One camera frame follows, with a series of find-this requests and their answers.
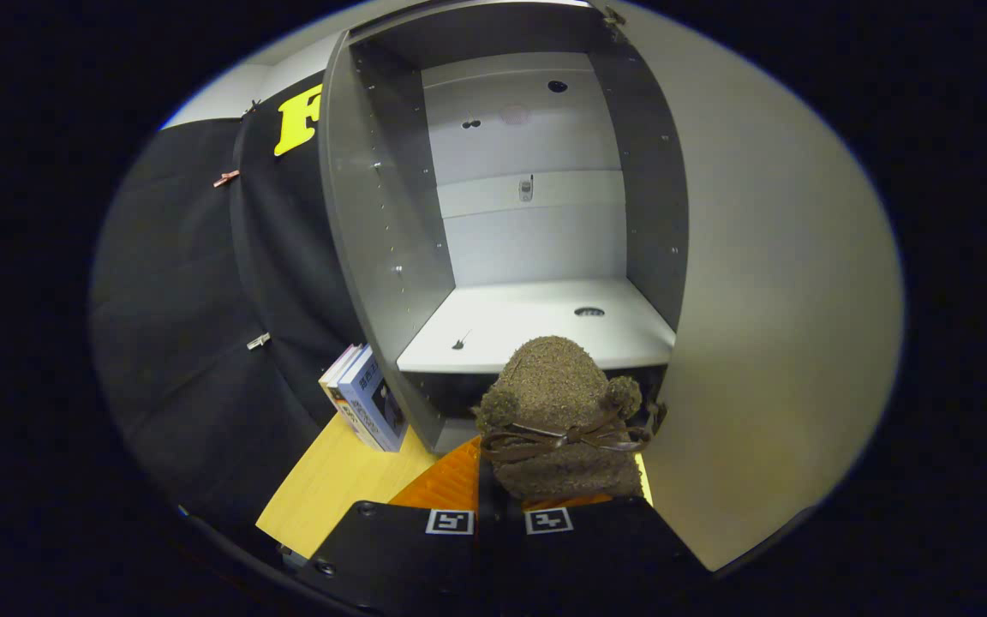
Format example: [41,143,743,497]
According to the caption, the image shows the black backdrop cloth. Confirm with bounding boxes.
[89,73,374,534]

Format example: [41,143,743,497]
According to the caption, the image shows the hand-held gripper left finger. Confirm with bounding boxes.
[301,435,482,617]

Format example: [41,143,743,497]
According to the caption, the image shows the beige shoe cabinet door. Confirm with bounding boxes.
[605,0,906,573]

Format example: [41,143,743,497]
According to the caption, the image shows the blue cover book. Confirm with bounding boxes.
[337,346,410,453]

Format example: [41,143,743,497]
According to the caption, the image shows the grey shoe cabinet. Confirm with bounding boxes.
[319,0,691,455]

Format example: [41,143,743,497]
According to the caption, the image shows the brown fuzzy shoe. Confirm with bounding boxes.
[475,335,668,503]

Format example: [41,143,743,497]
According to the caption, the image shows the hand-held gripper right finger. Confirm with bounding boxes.
[481,452,710,617]

